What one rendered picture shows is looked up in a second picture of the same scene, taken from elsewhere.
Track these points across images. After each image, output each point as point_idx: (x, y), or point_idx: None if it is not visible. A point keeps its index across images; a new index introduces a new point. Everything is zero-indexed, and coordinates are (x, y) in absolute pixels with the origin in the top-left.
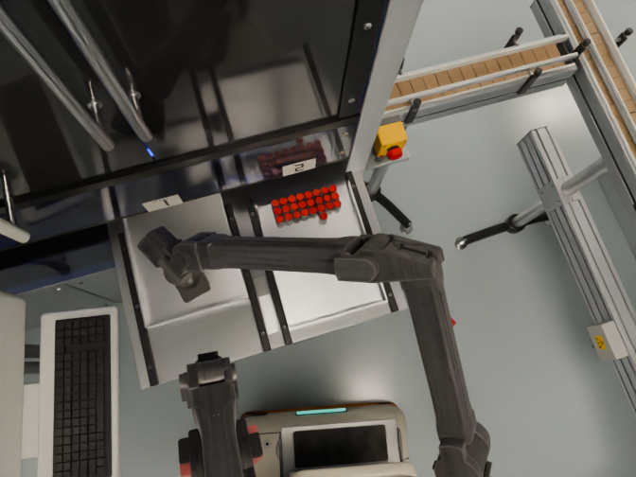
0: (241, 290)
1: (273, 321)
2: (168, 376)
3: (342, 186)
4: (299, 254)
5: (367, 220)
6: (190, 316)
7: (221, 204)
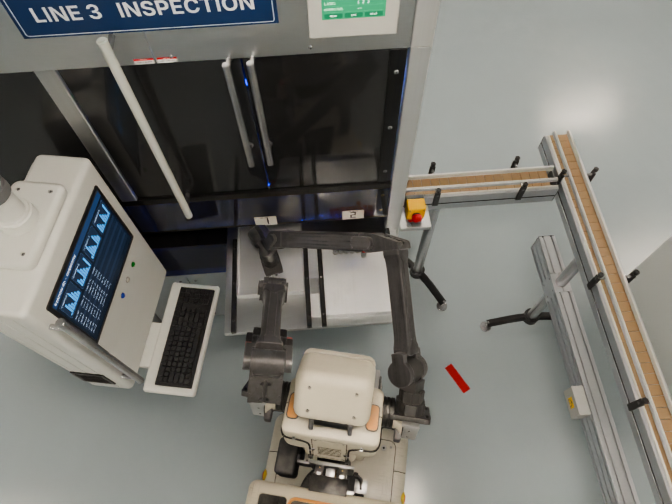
0: (301, 287)
1: (317, 310)
2: (243, 329)
3: None
4: (335, 237)
5: None
6: None
7: None
